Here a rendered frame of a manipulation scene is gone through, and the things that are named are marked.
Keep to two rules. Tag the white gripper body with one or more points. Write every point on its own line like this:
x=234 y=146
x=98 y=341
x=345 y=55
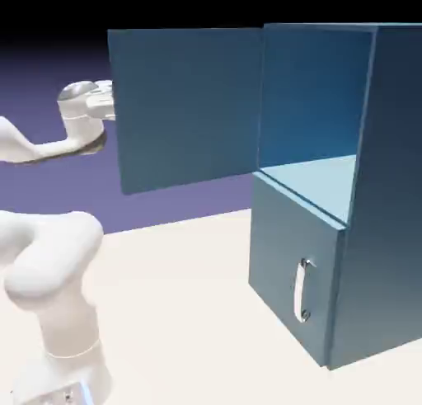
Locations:
x=103 y=106

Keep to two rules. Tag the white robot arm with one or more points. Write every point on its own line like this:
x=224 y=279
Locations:
x=49 y=263

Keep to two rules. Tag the blue cabinet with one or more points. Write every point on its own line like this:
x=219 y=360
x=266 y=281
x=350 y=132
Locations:
x=382 y=246

